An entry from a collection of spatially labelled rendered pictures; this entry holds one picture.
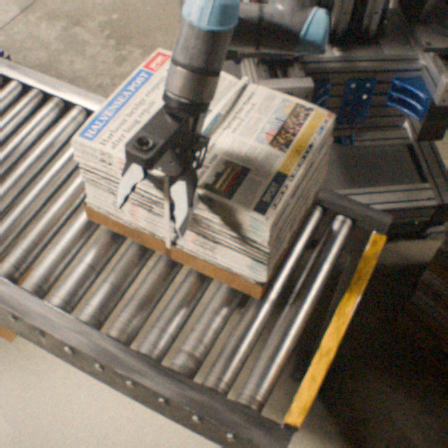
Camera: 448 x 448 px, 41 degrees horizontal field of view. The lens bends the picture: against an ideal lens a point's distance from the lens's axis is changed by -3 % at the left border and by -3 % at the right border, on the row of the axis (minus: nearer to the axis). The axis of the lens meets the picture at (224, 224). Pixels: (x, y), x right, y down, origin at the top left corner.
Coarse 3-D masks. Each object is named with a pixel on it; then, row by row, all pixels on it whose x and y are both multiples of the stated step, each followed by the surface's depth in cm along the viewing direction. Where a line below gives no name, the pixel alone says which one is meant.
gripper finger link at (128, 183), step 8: (136, 168) 93; (128, 176) 94; (136, 176) 93; (144, 176) 93; (120, 184) 95; (128, 184) 94; (136, 184) 95; (120, 192) 95; (128, 192) 95; (120, 200) 96; (120, 208) 97
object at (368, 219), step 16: (0, 64) 148; (16, 64) 148; (16, 80) 145; (32, 80) 145; (48, 80) 145; (48, 96) 144; (64, 96) 142; (80, 96) 142; (96, 96) 142; (320, 192) 128; (336, 192) 128; (336, 208) 126; (352, 208) 126; (368, 208) 126; (368, 224) 123; (384, 224) 124; (352, 240) 129; (368, 240) 127
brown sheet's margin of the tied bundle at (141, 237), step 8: (88, 208) 116; (88, 216) 119; (96, 216) 117; (104, 216) 116; (104, 224) 118; (112, 224) 117; (120, 224) 115; (120, 232) 117; (128, 232) 116; (136, 232) 114; (144, 232) 113; (136, 240) 117; (144, 240) 115; (152, 240) 114; (152, 248) 116
